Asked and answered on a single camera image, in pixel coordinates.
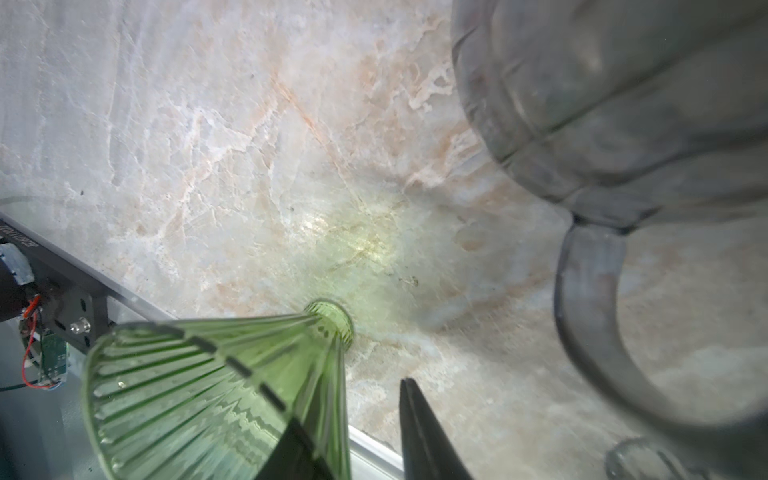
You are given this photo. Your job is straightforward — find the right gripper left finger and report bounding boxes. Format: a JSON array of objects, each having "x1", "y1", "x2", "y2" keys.
[{"x1": 254, "y1": 419, "x2": 335, "y2": 480}]

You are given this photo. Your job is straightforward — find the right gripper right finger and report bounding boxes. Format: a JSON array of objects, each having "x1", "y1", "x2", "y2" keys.
[{"x1": 399, "y1": 378, "x2": 472, "y2": 480}]

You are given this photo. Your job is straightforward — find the green glass dripper cone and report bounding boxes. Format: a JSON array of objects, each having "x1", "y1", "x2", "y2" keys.
[{"x1": 82, "y1": 299, "x2": 354, "y2": 479}]

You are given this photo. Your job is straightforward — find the grey glass carafe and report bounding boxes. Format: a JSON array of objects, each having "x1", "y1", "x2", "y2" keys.
[{"x1": 451, "y1": 1, "x2": 767, "y2": 479}]

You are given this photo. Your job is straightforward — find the small circuit board red wires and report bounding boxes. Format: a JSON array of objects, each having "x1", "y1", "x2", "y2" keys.
[{"x1": 17, "y1": 293, "x2": 70, "y2": 391}]

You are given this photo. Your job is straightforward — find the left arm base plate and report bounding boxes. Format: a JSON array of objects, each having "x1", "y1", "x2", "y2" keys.
[{"x1": 1, "y1": 218, "x2": 111, "y2": 353}]

